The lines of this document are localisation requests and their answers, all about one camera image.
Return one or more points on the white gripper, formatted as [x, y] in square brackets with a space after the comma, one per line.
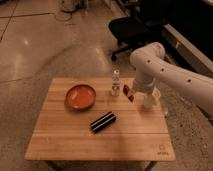
[150, 100]

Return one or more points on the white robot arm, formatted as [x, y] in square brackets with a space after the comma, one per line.
[150, 65]

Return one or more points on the dark red oval object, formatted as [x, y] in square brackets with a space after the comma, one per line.
[127, 92]

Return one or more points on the clear plastic bottle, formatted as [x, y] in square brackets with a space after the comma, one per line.
[116, 83]

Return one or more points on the orange wooden bowl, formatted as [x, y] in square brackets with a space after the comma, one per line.
[80, 97]

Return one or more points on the black office chair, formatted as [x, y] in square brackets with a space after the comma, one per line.
[145, 22]

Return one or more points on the wooden table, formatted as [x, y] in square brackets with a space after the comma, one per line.
[113, 129]

